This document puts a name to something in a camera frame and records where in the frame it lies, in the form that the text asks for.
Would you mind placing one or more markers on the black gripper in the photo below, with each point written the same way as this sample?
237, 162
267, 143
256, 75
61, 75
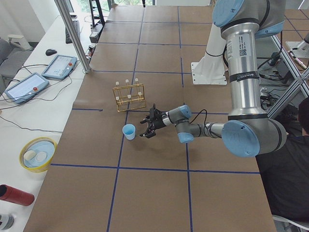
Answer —
158, 123

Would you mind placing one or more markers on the light blue plastic cup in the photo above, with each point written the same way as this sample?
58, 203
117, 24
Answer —
129, 131

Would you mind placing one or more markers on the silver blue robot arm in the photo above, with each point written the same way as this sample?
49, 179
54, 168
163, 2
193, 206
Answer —
248, 131

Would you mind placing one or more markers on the far blue teach pendant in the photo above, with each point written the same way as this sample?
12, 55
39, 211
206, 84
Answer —
60, 67

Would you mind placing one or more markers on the blue teach pendant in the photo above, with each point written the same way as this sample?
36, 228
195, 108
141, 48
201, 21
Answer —
60, 67
26, 89

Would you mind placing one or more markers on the yellow bowl with blue plate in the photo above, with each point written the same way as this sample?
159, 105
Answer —
37, 154

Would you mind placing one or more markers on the black computer mouse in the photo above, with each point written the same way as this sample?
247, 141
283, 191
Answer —
50, 52

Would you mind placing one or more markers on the near blue teach pendant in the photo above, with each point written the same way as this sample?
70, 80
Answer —
26, 89

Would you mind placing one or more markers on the person in black shirt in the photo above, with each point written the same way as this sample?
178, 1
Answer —
285, 173

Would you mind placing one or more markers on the red cylinder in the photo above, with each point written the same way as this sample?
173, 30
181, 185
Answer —
17, 196

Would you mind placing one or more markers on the grey tape roll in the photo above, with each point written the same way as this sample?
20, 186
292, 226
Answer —
6, 221

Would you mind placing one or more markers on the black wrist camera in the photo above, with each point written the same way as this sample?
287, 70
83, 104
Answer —
153, 112

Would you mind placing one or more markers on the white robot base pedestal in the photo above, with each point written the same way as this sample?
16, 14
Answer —
210, 69

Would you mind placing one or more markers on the aluminium frame post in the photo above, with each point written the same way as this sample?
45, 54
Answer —
64, 12

